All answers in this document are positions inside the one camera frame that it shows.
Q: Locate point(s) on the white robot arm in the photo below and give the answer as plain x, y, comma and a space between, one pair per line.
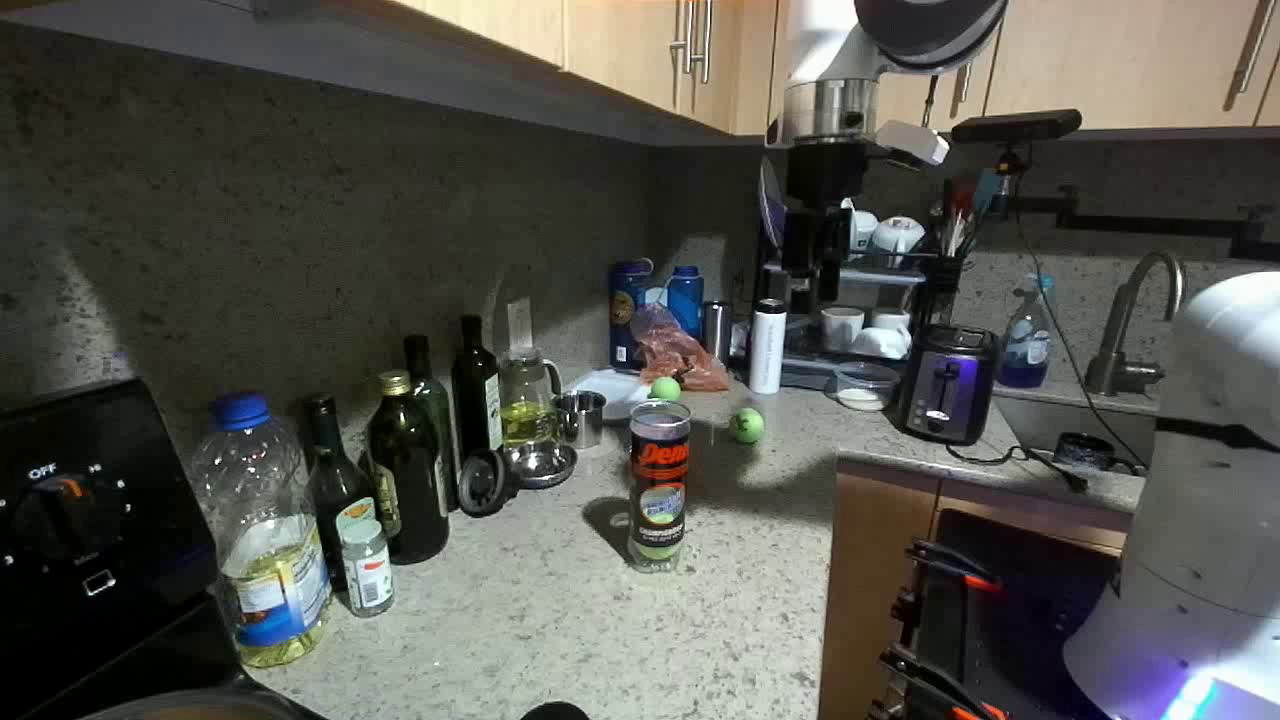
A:
1190, 624

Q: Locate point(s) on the tall green glass bottle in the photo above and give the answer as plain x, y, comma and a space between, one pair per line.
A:
433, 397

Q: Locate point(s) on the green tennis ball with logo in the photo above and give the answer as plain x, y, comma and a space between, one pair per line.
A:
751, 427

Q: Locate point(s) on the dark bottle gold cap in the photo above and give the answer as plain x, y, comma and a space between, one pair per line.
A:
401, 449

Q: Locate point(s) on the clear tennis ball can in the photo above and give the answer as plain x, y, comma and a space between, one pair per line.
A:
661, 463

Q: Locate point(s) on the blue water bottle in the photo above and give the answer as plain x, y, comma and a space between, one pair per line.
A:
684, 296

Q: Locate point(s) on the dish soap bottle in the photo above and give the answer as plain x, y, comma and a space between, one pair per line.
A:
1024, 344

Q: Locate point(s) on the white tumbler bottle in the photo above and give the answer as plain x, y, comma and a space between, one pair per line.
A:
769, 322

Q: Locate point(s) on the small white-capped spice jar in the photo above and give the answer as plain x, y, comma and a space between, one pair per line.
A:
364, 564

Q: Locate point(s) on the glass oil cruet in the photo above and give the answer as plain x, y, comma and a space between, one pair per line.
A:
531, 382

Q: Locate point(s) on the black stove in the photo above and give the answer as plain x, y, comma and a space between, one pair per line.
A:
107, 574

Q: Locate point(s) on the orange plastic bag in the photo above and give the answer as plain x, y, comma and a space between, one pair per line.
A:
667, 349

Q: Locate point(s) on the dark olive oil bottle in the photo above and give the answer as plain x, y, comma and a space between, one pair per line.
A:
478, 388

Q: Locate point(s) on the blue canister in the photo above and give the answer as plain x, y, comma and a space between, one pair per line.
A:
624, 296

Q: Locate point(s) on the dark green wine bottle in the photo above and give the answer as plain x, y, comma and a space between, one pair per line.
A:
333, 478

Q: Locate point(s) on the black dish rack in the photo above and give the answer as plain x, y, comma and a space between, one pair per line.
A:
840, 274

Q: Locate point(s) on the small steel bowl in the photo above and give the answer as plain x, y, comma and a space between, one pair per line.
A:
540, 463

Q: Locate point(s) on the large plastic oil bottle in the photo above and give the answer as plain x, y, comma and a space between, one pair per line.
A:
254, 491

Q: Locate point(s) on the white plastic tray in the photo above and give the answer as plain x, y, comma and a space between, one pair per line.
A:
608, 395

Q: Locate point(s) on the black toaster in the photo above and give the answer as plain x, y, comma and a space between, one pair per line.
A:
949, 385

